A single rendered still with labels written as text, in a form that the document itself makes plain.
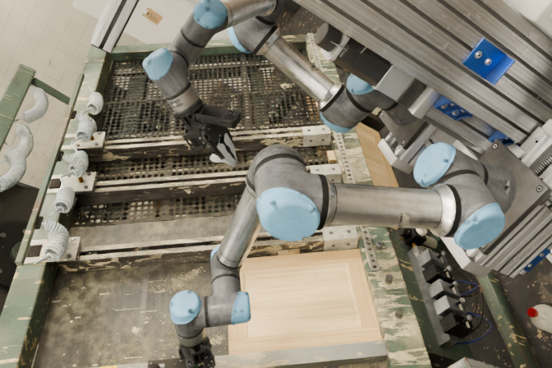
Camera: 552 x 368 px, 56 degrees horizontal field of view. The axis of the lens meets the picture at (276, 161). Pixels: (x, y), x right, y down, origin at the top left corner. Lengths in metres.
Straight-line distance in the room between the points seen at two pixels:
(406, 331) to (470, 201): 0.70
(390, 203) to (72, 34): 6.19
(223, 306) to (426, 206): 0.54
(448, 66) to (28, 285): 1.47
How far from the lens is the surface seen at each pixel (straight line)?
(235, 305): 1.29
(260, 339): 1.74
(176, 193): 2.14
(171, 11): 5.36
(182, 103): 1.31
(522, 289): 2.58
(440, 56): 1.29
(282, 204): 0.97
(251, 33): 1.67
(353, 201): 1.05
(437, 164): 1.24
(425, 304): 1.87
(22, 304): 1.90
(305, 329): 1.76
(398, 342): 1.73
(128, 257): 1.93
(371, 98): 1.66
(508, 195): 1.37
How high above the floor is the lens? 2.10
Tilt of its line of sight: 26 degrees down
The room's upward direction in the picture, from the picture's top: 66 degrees counter-clockwise
